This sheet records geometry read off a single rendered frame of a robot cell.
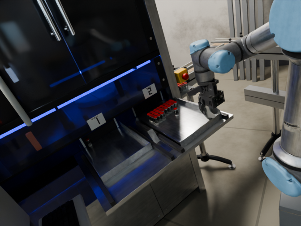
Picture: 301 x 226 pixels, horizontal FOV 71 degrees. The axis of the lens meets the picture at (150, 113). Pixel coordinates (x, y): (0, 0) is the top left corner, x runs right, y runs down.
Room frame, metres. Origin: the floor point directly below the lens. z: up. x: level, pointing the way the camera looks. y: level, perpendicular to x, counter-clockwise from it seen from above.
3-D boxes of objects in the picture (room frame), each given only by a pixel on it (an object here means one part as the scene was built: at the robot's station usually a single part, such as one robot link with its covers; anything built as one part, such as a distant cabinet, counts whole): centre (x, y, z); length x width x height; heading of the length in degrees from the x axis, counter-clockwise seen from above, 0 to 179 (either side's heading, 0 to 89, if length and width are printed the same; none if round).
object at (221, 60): (0.69, -0.29, 1.21); 0.11 x 0.11 x 0.08; 10
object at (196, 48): (0.78, -0.26, 1.22); 0.09 x 0.08 x 0.11; 10
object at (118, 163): (0.88, 0.23, 0.90); 0.34 x 0.26 x 0.04; 24
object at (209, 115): (0.78, -0.25, 0.95); 0.06 x 0.03 x 0.09; 24
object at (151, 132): (0.79, 0.00, 0.91); 0.14 x 0.03 x 0.06; 23
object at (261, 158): (1.36, -0.97, 0.07); 0.50 x 0.08 x 0.14; 114
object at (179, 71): (1.24, -0.25, 0.99); 0.08 x 0.07 x 0.07; 24
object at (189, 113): (0.92, -0.12, 0.90); 0.34 x 0.26 x 0.04; 24
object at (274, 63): (1.36, -0.97, 0.46); 0.09 x 0.09 x 0.77; 24
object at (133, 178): (0.89, 0.05, 0.87); 0.70 x 0.48 x 0.02; 114
